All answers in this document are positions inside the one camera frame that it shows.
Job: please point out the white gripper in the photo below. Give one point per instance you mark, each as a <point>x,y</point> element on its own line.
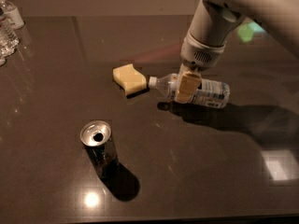
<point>199,56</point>

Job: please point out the blue label plastic water bottle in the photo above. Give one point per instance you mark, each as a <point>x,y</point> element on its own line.
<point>210,93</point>

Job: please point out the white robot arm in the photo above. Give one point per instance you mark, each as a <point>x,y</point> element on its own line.
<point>211,25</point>

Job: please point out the white label bottle background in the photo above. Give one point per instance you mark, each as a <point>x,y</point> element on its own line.
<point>12,13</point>

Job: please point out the yellow sponge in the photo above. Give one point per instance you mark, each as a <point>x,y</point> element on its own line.
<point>129,79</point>

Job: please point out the open dark soda can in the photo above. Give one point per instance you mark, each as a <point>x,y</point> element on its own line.
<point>96,137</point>

